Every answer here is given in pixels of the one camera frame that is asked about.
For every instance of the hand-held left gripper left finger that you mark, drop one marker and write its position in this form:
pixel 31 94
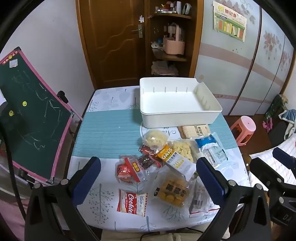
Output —
pixel 89 178

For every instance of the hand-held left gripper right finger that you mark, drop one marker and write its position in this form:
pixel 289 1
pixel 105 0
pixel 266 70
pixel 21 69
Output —
pixel 209 178

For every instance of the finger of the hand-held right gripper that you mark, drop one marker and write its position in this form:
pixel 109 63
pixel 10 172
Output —
pixel 263 171
pixel 283 155

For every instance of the white barcode packet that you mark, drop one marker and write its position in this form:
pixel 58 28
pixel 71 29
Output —
pixel 198 201

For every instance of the blue white snack packet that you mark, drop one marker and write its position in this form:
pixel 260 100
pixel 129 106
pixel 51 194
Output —
pixel 211 148

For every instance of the small red orange packet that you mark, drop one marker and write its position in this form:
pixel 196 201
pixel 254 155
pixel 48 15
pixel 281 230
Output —
pixel 122 174

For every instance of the orange label white packet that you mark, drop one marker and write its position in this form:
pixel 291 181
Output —
pixel 175 163

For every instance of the clear bag yellow twists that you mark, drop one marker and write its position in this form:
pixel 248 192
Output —
pixel 183 149

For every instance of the yellow pastry packet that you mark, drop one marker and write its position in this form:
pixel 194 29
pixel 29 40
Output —
pixel 171 193

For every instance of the clear packet red yellow label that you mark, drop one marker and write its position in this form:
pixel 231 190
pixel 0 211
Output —
pixel 133 168

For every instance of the red white cookie packet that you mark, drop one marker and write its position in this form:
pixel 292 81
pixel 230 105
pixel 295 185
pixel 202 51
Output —
pixel 131 202

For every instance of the beige cracker packet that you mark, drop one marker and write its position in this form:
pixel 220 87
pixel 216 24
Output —
pixel 193 131

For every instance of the dark red jujube packet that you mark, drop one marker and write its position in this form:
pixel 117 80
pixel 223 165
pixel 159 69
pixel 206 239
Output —
pixel 148 161

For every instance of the clear bag round yellow puffs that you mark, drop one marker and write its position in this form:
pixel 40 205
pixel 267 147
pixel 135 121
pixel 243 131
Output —
pixel 154 138

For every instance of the white plastic bin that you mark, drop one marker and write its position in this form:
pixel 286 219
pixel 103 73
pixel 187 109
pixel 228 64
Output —
pixel 171 102

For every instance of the white checkered quilt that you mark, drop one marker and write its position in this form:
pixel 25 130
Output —
pixel 266 153

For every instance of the pink toy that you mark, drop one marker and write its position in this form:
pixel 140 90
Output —
pixel 267 126

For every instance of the white leaf print tablecloth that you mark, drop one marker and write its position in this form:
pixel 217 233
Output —
pixel 104 208

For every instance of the blue white clothing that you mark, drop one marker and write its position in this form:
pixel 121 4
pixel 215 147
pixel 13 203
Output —
pixel 289 115

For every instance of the green bag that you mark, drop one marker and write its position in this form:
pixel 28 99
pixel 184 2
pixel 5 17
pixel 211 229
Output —
pixel 275 109

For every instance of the teal placemat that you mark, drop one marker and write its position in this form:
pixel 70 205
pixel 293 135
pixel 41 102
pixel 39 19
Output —
pixel 104 132

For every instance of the pink plastic stool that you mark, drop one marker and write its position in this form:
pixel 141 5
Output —
pixel 245 124

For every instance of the floral sliding wardrobe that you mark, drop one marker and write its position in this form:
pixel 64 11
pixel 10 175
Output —
pixel 231 69

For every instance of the folded pink cloths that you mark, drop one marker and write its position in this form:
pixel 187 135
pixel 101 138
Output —
pixel 161 68

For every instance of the brown wooden door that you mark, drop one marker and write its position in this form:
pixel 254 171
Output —
pixel 111 46

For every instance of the pink basket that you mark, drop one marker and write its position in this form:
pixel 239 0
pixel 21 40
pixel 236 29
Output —
pixel 173 47

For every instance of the small toy figures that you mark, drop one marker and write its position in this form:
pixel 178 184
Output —
pixel 156 45

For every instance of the wooden corner shelf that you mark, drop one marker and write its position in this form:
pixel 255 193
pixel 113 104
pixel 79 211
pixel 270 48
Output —
pixel 196 34

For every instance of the white door hook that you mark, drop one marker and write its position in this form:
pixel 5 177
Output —
pixel 141 19

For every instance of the row of small bottles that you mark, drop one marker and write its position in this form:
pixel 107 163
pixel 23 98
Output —
pixel 171 7

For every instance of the green chalkboard easel pink frame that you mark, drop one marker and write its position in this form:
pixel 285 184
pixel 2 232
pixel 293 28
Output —
pixel 30 111

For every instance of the wall poster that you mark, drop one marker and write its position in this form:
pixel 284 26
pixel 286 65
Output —
pixel 229 23

